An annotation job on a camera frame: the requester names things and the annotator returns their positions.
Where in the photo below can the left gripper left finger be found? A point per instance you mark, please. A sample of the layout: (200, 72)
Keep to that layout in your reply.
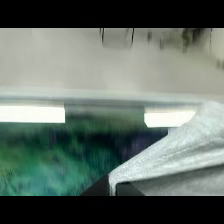
(99, 189)

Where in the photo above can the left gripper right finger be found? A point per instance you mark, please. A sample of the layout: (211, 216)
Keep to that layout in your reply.
(128, 190)

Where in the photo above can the grey garment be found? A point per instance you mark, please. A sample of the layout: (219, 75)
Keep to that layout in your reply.
(186, 156)

